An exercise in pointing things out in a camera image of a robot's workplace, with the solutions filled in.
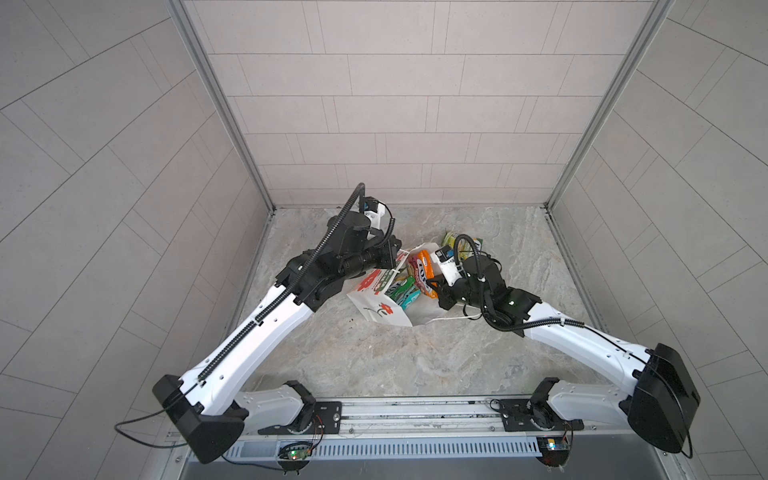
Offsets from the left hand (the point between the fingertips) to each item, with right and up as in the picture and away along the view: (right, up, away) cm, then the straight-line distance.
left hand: (410, 242), depth 64 cm
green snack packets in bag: (-1, -14, +16) cm, 22 cm away
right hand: (+5, -11, +12) cm, 17 cm away
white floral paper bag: (-10, -12, +11) cm, 19 cm away
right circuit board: (+33, -48, +4) cm, 59 cm away
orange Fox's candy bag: (+4, -8, +13) cm, 15 cm away
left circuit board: (-25, -46, 0) cm, 52 cm away
